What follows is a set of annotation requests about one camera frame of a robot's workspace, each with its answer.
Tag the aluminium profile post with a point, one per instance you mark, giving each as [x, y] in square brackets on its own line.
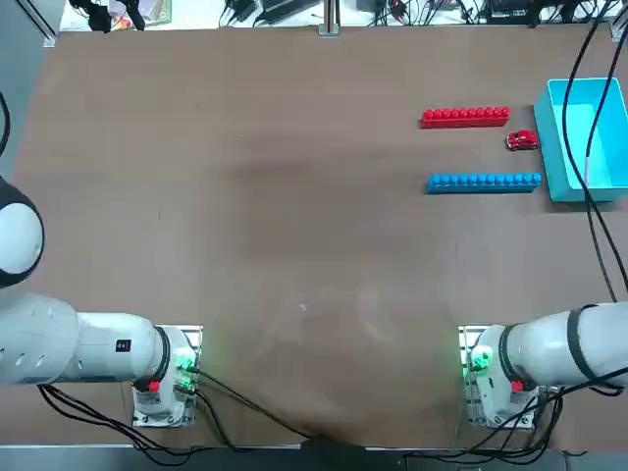
[329, 19]

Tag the cyan plastic bin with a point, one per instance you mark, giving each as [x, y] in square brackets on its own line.
[603, 137]

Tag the red toy block row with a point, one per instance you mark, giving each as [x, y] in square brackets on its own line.
[465, 119]

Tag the black power supply box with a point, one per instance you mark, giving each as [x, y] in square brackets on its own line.
[510, 10]

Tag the red toy car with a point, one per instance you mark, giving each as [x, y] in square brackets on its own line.
[522, 140]

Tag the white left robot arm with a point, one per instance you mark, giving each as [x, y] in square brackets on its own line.
[73, 343]

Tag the grey power adapter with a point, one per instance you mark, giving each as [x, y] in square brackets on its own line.
[287, 5]

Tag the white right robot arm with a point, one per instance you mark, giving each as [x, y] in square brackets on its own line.
[544, 343]

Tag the blue toy block row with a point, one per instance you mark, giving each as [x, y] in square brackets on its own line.
[483, 184]

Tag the colourful printed package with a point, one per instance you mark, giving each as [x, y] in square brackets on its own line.
[159, 12]

